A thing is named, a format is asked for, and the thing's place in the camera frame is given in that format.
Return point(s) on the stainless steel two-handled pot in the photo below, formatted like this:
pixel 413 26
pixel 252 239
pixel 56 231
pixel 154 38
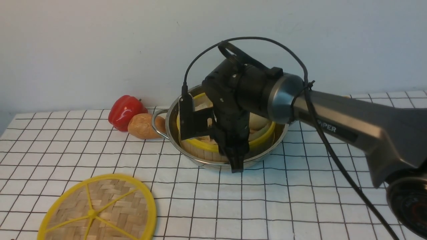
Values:
pixel 165 123

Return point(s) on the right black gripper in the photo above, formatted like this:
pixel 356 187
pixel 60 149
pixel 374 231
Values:
pixel 230 125

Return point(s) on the brown potato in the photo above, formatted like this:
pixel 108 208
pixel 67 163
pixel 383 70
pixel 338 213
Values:
pixel 140 127

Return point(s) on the white checkered tablecloth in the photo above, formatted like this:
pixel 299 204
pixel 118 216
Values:
pixel 297 192

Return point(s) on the red bell pepper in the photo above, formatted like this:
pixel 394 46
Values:
pixel 123 110

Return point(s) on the woven bamboo steamer lid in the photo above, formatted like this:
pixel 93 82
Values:
pixel 105 207

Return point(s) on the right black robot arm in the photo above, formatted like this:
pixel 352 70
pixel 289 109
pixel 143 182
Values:
pixel 392 139

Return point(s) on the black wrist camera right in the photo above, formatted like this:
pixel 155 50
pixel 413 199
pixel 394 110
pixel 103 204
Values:
pixel 193 124

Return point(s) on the bamboo steamer basket yellow rim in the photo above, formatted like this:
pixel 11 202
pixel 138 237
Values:
pixel 260 139

